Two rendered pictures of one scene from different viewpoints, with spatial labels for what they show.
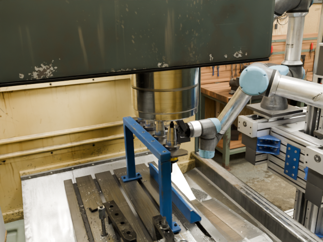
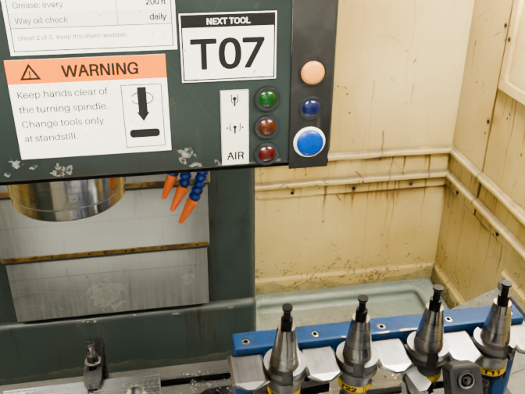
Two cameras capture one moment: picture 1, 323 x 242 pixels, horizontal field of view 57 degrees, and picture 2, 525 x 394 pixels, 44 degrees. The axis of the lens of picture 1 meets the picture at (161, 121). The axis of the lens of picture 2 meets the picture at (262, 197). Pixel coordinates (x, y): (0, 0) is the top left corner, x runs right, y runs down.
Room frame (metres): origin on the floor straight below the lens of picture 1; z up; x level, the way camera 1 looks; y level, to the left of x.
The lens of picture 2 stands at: (1.14, -0.76, 1.89)
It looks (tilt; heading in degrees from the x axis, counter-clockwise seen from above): 28 degrees down; 102
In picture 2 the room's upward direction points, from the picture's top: straight up
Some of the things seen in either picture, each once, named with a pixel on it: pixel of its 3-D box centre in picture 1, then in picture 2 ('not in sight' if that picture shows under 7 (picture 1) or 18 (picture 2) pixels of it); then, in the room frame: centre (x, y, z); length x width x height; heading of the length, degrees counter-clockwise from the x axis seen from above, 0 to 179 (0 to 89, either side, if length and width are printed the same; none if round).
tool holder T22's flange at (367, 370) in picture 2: (160, 137); (356, 359); (1.12, 0.01, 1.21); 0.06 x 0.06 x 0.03
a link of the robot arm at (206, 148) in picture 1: (207, 144); not in sight; (1.35, -0.22, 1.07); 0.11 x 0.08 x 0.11; 156
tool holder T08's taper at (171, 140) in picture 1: (171, 135); (285, 343); (1.02, -0.04, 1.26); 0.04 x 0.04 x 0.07
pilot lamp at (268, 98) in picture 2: not in sight; (267, 98); (1.00, -0.11, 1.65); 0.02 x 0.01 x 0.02; 22
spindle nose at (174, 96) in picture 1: (164, 87); (64, 157); (0.70, -0.01, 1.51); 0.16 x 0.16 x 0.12
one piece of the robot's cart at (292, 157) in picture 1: (291, 161); not in sight; (1.41, -0.67, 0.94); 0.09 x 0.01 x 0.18; 21
